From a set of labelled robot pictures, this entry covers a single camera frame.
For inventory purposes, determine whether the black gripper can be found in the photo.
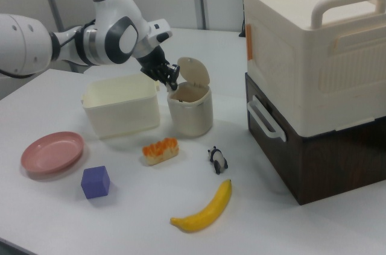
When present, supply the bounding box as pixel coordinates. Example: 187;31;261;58
136;46;182;92

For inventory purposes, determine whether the beige mini trash can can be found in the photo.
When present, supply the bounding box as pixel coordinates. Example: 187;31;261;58
166;56;214;138

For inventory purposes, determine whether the white square plastic box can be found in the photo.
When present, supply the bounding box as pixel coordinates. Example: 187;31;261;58
81;74;160;140

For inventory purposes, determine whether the orange glazed toy bread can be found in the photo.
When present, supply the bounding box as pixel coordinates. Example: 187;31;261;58
141;136;180;166

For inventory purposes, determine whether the small panda figurine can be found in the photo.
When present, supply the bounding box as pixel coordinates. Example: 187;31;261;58
207;145;229;175

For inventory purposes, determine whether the purple cube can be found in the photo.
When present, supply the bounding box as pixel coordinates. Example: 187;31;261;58
80;165;110;200

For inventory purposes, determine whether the yellow toy banana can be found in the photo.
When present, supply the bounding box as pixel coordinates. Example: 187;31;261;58
169;178;233;233

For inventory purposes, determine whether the pink plastic plate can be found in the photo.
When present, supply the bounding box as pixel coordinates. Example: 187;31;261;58
20;131;84;174

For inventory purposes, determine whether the brown and cream cabinet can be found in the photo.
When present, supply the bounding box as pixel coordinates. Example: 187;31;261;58
244;72;386;206

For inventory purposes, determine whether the black camera stand pole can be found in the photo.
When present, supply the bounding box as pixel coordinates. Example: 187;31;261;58
239;0;248;38

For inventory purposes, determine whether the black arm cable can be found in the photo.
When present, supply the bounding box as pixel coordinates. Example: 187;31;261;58
51;19;98;49

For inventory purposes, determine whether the cream storage box with handles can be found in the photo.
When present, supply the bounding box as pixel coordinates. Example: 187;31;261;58
242;0;386;137

